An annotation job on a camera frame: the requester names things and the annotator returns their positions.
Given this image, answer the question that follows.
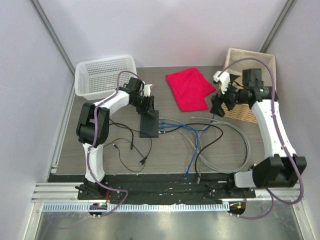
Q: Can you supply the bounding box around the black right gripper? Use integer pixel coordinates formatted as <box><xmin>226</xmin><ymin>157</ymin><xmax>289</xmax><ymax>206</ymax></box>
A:
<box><xmin>210</xmin><ymin>79</ymin><xmax>248</xmax><ymax>117</ymax></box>

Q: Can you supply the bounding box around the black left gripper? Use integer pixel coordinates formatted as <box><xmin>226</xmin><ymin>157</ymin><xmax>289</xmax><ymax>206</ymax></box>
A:
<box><xmin>131</xmin><ymin>95</ymin><xmax>156</xmax><ymax>119</ymax></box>

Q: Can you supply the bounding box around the black network switch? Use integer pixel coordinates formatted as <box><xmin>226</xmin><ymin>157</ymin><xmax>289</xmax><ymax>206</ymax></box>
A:
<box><xmin>139</xmin><ymin>110</ymin><xmax>159</xmax><ymax>138</ymax></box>

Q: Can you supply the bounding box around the grey ethernet cable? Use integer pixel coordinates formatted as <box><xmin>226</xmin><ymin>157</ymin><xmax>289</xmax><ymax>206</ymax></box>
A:
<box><xmin>179</xmin><ymin>115</ymin><xmax>252</xmax><ymax>183</ymax></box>

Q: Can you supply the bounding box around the blue ethernet cable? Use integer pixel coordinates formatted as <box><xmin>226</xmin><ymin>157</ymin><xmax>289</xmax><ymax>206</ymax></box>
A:
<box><xmin>158</xmin><ymin>120</ymin><xmax>201</xmax><ymax>178</ymax></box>
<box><xmin>158</xmin><ymin>113</ymin><xmax>216</xmax><ymax>133</ymax></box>

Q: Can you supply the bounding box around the black ethernet cable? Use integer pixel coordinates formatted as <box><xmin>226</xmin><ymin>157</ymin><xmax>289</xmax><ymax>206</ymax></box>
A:
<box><xmin>108</xmin><ymin>119</ymin><xmax>153</xmax><ymax>167</ymax></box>
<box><xmin>159</xmin><ymin>123</ymin><xmax>225</xmax><ymax>174</ymax></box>

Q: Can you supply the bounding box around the thin black power cord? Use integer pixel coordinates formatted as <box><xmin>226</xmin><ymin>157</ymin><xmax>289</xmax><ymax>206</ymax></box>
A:
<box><xmin>103</xmin><ymin>137</ymin><xmax>146</xmax><ymax>173</ymax></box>

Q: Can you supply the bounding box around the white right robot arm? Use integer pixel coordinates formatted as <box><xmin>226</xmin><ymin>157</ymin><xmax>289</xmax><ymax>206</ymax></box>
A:
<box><xmin>210</xmin><ymin>68</ymin><xmax>307</xmax><ymax>198</ymax></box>

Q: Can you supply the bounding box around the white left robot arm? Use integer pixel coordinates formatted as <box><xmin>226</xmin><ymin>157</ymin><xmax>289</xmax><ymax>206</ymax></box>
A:
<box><xmin>76</xmin><ymin>77</ymin><xmax>159</xmax><ymax>200</ymax></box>

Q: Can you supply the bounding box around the wicker basket with liner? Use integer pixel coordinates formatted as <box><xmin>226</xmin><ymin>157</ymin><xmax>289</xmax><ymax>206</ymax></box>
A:
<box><xmin>222</xmin><ymin>47</ymin><xmax>276</xmax><ymax>123</ymax></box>

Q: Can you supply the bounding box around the red folded cloth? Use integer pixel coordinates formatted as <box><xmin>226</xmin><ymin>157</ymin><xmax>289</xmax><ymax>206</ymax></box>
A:
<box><xmin>165</xmin><ymin>67</ymin><xmax>216</xmax><ymax>112</ymax></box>

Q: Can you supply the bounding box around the white perforated plastic basket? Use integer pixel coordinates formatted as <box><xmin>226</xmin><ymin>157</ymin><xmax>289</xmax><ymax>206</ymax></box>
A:
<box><xmin>74</xmin><ymin>55</ymin><xmax>137</xmax><ymax>101</ymax></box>

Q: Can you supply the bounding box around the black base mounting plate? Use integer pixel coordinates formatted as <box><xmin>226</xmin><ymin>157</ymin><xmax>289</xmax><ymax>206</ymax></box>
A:
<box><xmin>48</xmin><ymin>172</ymin><xmax>257</xmax><ymax>206</ymax></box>

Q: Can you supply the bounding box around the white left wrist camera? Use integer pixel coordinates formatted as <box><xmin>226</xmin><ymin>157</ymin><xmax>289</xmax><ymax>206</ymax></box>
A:
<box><xmin>142</xmin><ymin>84</ymin><xmax>154</xmax><ymax>97</ymax></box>

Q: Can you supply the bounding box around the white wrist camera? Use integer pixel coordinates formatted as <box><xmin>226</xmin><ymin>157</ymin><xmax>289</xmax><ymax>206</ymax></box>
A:
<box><xmin>213</xmin><ymin>71</ymin><xmax>231</xmax><ymax>94</ymax></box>
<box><xmin>142</xmin><ymin>84</ymin><xmax>154</xmax><ymax>97</ymax></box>

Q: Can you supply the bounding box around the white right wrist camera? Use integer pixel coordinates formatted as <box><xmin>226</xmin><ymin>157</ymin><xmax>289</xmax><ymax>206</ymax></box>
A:
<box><xmin>213</xmin><ymin>71</ymin><xmax>231</xmax><ymax>94</ymax></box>

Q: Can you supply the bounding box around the aluminium front rail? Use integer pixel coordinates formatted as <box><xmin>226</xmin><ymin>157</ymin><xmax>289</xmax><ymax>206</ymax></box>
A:
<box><xmin>31</xmin><ymin>180</ymin><xmax>306</xmax><ymax>213</ymax></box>

